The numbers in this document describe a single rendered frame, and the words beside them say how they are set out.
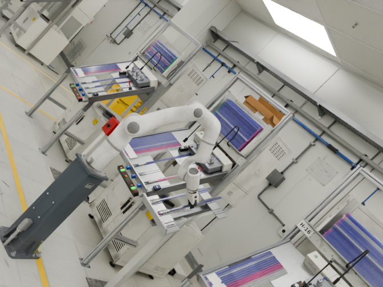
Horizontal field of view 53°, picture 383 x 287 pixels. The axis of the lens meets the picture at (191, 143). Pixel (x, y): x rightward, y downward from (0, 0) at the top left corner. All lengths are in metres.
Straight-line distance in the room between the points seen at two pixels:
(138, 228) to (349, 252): 1.58
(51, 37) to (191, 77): 3.43
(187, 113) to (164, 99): 2.01
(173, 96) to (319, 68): 1.96
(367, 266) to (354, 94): 2.70
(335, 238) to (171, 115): 1.27
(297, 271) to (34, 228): 1.63
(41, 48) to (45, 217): 4.98
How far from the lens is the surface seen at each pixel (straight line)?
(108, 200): 3.57
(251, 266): 2.52
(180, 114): 2.33
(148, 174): 3.01
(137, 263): 2.83
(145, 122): 2.30
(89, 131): 4.23
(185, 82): 4.32
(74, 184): 2.42
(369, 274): 2.55
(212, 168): 3.08
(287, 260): 2.65
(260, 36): 6.00
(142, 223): 3.20
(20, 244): 2.63
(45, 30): 7.06
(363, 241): 2.59
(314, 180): 4.48
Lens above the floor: 1.43
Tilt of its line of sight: 5 degrees down
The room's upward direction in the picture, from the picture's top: 45 degrees clockwise
